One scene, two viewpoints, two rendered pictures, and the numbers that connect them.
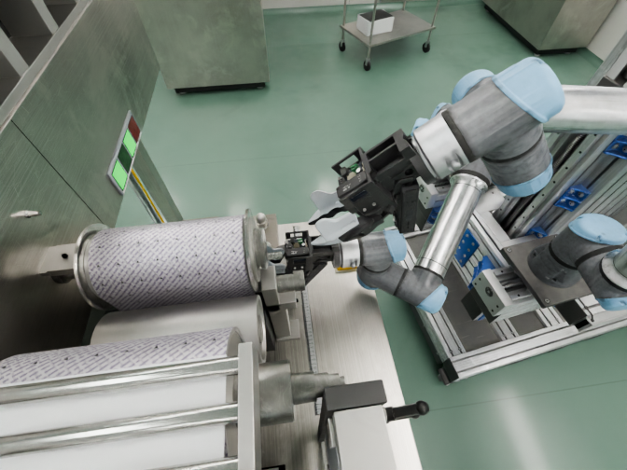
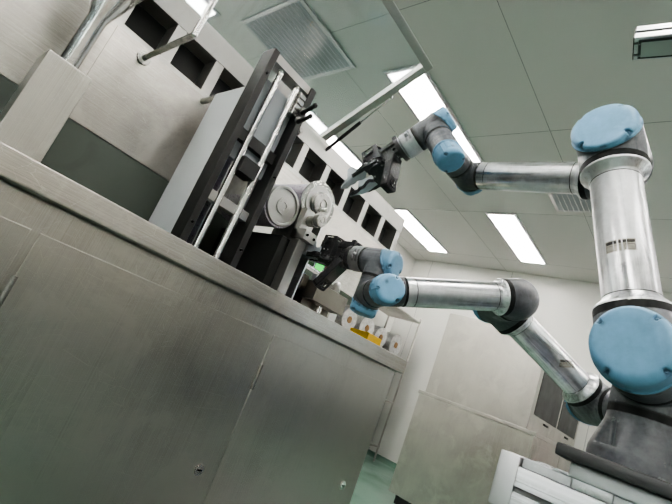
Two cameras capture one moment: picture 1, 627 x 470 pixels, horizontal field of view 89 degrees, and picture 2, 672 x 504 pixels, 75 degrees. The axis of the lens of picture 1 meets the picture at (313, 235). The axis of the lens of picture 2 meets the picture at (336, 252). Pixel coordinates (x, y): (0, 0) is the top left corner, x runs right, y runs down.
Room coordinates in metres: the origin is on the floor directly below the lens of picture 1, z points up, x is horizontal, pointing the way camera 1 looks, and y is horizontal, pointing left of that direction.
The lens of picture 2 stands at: (-0.42, -1.00, 0.79)
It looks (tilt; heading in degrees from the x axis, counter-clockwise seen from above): 14 degrees up; 52
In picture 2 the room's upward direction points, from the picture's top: 22 degrees clockwise
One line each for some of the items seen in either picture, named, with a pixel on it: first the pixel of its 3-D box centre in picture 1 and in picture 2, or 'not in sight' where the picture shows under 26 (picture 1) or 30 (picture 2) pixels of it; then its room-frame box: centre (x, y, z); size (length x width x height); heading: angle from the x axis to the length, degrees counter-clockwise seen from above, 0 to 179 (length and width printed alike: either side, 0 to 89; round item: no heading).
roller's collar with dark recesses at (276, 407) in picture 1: (265, 393); not in sight; (0.06, 0.05, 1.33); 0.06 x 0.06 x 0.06; 8
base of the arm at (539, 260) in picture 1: (562, 259); (641, 443); (0.51, -0.78, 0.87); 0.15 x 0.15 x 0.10
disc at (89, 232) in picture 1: (104, 266); not in sight; (0.27, 0.36, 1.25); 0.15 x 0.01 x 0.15; 8
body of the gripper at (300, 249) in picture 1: (311, 253); (339, 253); (0.38, 0.00, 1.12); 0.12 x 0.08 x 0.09; 98
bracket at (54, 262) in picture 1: (63, 258); not in sight; (0.27, 0.41, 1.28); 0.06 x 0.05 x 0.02; 98
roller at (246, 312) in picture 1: (188, 338); (257, 205); (0.17, 0.22, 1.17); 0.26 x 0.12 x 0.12; 98
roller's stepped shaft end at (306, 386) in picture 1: (318, 385); not in sight; (0.07, -0.01, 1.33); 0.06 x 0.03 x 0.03; 98
